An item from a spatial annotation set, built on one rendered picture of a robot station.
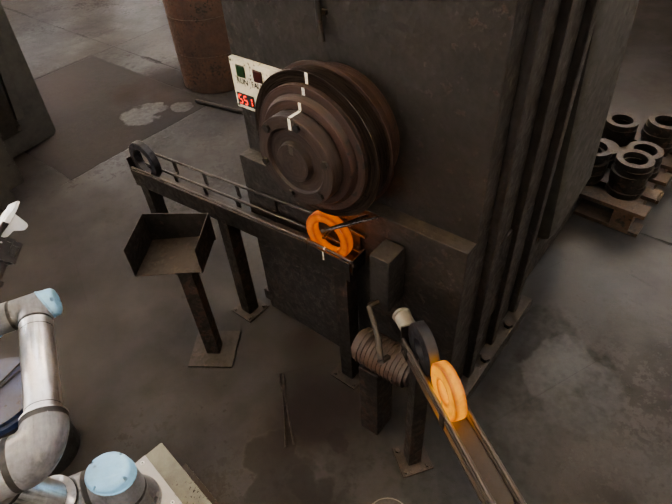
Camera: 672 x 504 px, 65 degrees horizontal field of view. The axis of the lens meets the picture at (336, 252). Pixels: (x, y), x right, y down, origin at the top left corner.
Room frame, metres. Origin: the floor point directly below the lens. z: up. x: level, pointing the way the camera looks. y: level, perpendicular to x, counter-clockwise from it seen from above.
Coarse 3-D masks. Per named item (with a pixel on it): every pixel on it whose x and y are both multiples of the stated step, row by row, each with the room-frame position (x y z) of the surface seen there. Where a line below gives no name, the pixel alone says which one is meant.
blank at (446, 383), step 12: (444, 360) 0.80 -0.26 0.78; (432, 372) 0.80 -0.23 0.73; (444, 372) 0.75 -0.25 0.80; (456, 372) 0.75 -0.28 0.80; (432, 384) 0.79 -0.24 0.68; (444, 384) 0.74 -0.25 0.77; (456, 384) 0.72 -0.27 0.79; (444, 396) 0.75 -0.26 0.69; (456, 396) 0.69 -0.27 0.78; (444, 408) 0.72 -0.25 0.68; (456, 408) 0.67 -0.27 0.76; (456, 420) 0.67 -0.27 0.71
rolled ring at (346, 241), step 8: (312, 216) 1.39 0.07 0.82; (320, 216) 1.36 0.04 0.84; (328, 216) 1.35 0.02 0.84; (336, 216) 1.35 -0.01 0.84; (312, 224) 1.39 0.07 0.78; (328, 224) 1.34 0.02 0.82; (336, 224) 1.32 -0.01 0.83; (312, 232) 1.40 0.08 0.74; (320, 232) 1.41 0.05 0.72; (336, 232) 1.32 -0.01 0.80; (344, 232) 1.31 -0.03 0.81; (312, 240) 1.40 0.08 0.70; (320, 240) 1.39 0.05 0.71; (344, 240) 1.30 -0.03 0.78; (352, 240) 1.31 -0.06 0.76; (328, 248) 1.36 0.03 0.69; (336, 248) 1.35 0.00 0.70; (344, 248) 1.30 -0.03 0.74; (336, 256) 1.33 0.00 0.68; (344, 256) 1.30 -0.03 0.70
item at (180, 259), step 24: (144, 216) 1.61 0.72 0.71; (168, 216) 1.60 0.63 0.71; (192, 216) 1.59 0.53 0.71; (144, 240) 1.55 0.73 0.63; (168, 240) 1.59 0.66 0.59; (192, 240) 1.57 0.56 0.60; (144, 264) 1.47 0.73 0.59; (168, 264) 1.45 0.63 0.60; (192, 264) 1.43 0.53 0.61; (192, 288) 1.46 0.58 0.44; (192, 312) 1.46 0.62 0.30; (216, 336) 1.48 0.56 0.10; (192, 360) 1.43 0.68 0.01; (216, 360) 1.42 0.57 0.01
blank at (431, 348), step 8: (416, 328) 0.91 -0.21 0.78; (424, 328) 0.91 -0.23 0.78; (416, 336) 0.91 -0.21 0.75; (424, 336) 0.88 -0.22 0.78; (432, 336) 0.88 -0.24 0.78; (416, 344) 0.92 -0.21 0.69; (424, 344) 0.86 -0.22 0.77; (432, 344) 0.86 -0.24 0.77; (416, 352) 0.91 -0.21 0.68; (424, 352) 0.86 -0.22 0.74; (432, 352) 0.84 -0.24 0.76; (424, 360) 0.85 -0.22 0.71; (432, 360) 0.83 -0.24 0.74; (424, 368) 0.85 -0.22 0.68
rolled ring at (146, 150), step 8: (136, 144) 2.07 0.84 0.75; (144, 144) 2.07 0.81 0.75; (136, 152) 2.12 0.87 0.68; (144, 152) 2.04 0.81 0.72; (152, 152) 2.05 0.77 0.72; (136, 160) 2.11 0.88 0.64; (152, 160) 2.02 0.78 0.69; (144, 168) 2.10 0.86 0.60; (152, 168) 2.03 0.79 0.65; (160, 168) 2.03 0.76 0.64
